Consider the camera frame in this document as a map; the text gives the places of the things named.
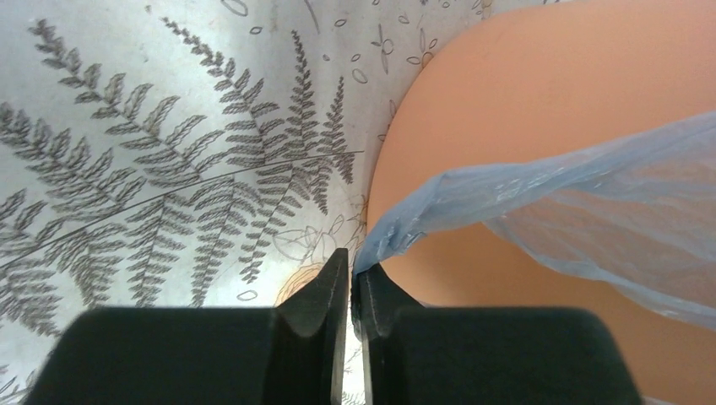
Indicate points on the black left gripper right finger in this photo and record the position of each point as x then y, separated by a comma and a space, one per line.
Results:
415, 354

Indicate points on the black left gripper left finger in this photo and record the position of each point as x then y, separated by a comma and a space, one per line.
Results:
292, 353

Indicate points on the light blue trash bag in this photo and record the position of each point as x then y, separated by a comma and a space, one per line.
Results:
637, 212

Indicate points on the orange plastic trash bin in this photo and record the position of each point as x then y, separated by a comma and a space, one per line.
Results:
534, 83

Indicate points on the floral patterned table mat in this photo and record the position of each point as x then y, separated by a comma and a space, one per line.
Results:
190, 153

